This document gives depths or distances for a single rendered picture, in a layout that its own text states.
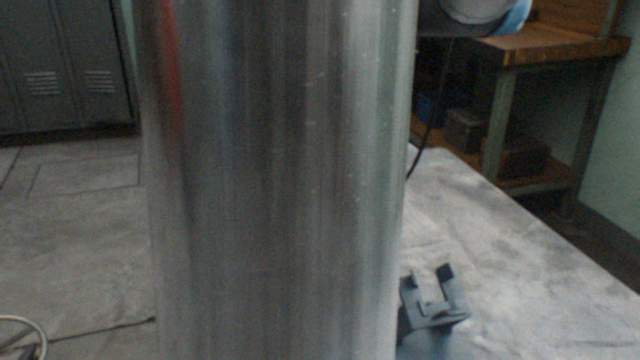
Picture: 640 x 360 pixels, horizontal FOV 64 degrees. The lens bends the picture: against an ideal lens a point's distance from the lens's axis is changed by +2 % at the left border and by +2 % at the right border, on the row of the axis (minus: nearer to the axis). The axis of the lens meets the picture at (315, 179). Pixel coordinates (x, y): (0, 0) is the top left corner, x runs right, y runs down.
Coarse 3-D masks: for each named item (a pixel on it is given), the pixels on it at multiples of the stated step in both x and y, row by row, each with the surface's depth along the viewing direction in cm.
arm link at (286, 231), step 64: (192, 0) 12; (256, 0) 12; (320, 0) 12; (384, 0) 13; (192, 64) 12; (256, 64) 12; (320, 64) 12; (384, 64) 13; (192, 128) 13; (256, 128) 12; (320, 128) 13; (384, 128) 14; (192, 192) 13; (256, 192) 13; (320, 192) 13; (384, 192) 14; (192, 256) 14; (256, 256) 13; (320, 256) 14; (384, 256) 15; (192, 320) 15; (256, 320) 14; (320, 320) 14; (384, 320) 16
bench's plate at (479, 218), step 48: (432, 192) 103; (480, 192) 103; (432, 240) 88; (480, 240) 88; (528, 240) 88; (432, 288) 77; (480, 288) 77; (528, 288) 77; (576, 288) 77; (624, 288) 77; (480, 336) 68; (528, 336) 68; (576, 336) 68; (624, 336) 68
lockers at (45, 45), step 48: (0, 0) 280; (48, 0) 286; (96, 0) 286; (0, 48) 290; (48, 48) 296; (96, 48) 299; (0, 96) 300; (48, 96) 308; (96, 96) 313; (0, 144) 317
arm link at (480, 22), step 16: (432, 0) 48; (448, 0) 43; (464, 0) 41; (480, 0) 39; (496, 0) 38; (512, 0) 38; (528, 0) 47; (432, 16) 49; (448, 16) 46; (464, 16) 44; (480, 16) 43; (496, 16) 44; (512, 16) 48; (416, 32) 51; (432, 32) 51; (448, 32) 50; (464, 32) 50; (480, 32) 50; (496, 32) 50; (512, 32) 50
